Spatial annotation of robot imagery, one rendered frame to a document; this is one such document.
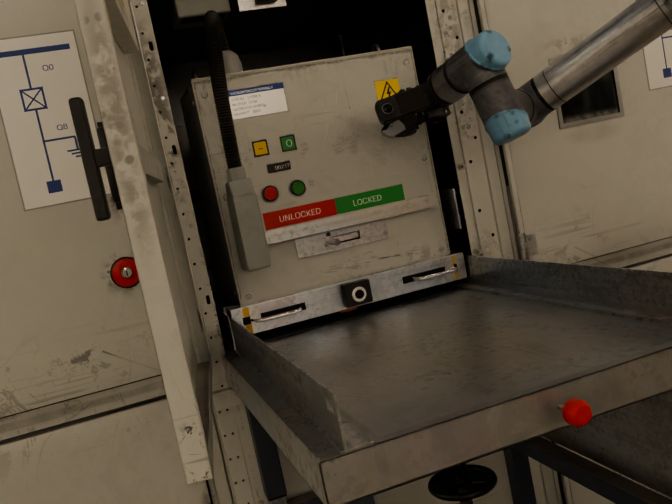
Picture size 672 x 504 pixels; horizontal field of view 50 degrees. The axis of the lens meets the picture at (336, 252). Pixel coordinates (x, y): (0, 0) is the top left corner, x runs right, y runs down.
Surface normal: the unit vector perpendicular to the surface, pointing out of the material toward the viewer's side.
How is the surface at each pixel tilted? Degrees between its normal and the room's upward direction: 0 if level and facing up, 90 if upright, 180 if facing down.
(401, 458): 90
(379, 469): 90
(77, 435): 90
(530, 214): 90
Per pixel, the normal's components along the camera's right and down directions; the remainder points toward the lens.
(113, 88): 0.17, 0.07
